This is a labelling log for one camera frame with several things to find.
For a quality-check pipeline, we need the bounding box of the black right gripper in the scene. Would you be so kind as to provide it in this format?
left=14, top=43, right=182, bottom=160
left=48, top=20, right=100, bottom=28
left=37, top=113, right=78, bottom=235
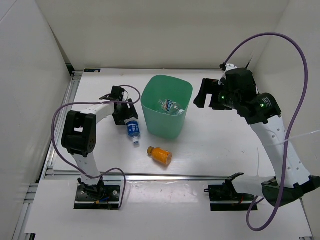
left=193, top=78, right=241, bottom=111

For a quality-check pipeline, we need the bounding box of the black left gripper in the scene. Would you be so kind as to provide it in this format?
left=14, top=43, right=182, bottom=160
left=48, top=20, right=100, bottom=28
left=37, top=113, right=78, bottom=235
left=112, top=98, right=138, bottom=125

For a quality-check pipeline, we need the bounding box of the blue label plastic bottle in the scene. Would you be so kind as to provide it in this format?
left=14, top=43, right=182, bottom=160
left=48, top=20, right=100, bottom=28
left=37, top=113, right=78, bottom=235
left=126, top=119, right=140, bottom=146

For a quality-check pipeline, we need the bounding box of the clear bottle white cap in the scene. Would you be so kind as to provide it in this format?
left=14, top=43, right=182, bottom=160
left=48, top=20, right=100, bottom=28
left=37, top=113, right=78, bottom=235
left=158, top=99, right=185, bottom=116

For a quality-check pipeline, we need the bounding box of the orange plastic bottle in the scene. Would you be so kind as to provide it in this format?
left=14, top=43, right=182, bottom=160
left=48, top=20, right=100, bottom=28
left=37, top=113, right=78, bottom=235
left=147, top=146, right=172, bottom=166

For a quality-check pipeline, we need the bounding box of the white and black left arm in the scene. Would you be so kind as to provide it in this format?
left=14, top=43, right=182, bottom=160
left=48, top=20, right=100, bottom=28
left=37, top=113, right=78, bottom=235
left=61, top=85, right=137, bottom=200

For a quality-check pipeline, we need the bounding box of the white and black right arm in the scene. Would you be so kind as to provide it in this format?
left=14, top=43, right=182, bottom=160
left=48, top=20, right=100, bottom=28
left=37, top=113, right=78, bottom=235
left=141, top=64, right=320, bottom=207

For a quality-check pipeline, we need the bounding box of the green plastic bin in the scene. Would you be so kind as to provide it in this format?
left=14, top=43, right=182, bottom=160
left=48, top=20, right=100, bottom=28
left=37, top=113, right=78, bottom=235
left=140, top=75, right=193, bottom=139

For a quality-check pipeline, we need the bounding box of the blue sticker label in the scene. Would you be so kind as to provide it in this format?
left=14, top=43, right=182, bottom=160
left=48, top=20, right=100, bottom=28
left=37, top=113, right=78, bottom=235
left=83, top=68, right=101, bottom=73

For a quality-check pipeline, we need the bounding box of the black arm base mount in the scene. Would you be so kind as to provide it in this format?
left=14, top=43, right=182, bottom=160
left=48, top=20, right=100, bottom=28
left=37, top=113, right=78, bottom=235
left=73, top=178, right=121, bottom=210

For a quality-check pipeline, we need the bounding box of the aluminium frame rail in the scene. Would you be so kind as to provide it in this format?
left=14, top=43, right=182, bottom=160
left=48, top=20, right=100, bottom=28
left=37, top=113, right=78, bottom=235
left=44, top=170, right=227, bottom=181

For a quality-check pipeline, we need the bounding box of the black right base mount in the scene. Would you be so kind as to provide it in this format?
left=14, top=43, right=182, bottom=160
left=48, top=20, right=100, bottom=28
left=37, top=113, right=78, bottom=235
left=203, top=184, right=254, bottom=212

